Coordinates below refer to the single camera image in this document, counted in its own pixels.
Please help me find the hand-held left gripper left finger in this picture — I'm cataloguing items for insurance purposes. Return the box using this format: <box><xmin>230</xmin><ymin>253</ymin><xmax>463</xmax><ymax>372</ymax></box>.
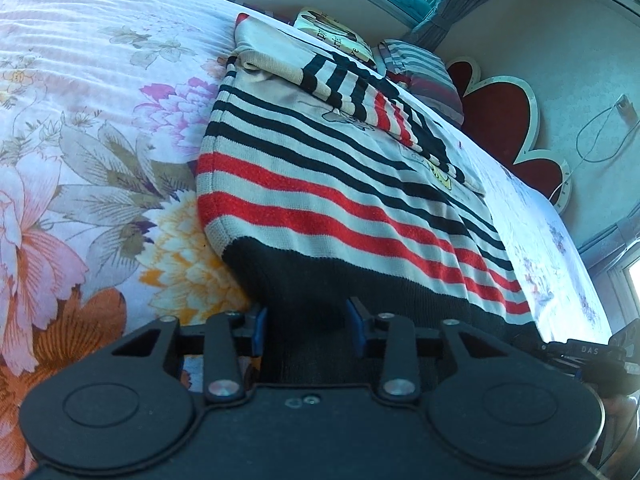
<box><xmin>111</xmin><ymin>306</ymin><xmax>269</xmax><ymax>404</ymax></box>

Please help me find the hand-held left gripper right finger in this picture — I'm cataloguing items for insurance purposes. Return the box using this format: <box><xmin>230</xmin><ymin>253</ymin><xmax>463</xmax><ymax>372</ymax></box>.
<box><xmin>347</xmin><ymin>297</ymin><xmax>508</xmax><ymax>404</ymax></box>

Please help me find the striped knit sweater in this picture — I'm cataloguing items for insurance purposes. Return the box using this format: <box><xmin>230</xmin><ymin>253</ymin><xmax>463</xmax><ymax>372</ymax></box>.
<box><xmin>196</xmin><ymin>12</ymin><xmax>547</xmax><ymax>386</ymax></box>

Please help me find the red scalloped headboard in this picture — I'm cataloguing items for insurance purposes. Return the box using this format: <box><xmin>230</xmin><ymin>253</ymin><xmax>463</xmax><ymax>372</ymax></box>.
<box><xmin>444</xmin><ymin>57</ymin><xmax>572</xmax><ymax>211</ymax></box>

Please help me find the striped pillow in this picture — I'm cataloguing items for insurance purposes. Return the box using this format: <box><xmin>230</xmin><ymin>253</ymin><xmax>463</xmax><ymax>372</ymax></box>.
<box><xmin>377</xmin><ymin>39</ymin><xmax>467</xmax><ymax>127</ymax></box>

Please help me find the cartoon print pillow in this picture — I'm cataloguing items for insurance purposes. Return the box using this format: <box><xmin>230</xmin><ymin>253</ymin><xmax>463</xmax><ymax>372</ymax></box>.
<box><xmin>292</xmin><ymin>6</ymin><xmax>379</xmax><ymax>64</ymax></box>

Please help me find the grey-blue curtain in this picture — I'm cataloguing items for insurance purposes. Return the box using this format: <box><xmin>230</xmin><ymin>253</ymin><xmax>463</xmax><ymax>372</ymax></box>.
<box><xmin>409</xmin><ymin>0</ymin><xmax>483</xmax><ymax>50</ymax></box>

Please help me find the white charger cable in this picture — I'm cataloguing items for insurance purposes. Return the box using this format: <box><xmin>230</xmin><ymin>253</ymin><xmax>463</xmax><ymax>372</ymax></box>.
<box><xmin>549</xmin><ymin>104</ymin><xmax>632</xmax><ymax>207</ymax></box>

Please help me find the wall socket with charger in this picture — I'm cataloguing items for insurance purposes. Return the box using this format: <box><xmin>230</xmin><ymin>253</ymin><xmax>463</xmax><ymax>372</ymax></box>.
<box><xmin>614</xmin><ymin>94</ymin><xmax>637</xmax><ymax>124</ymax></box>

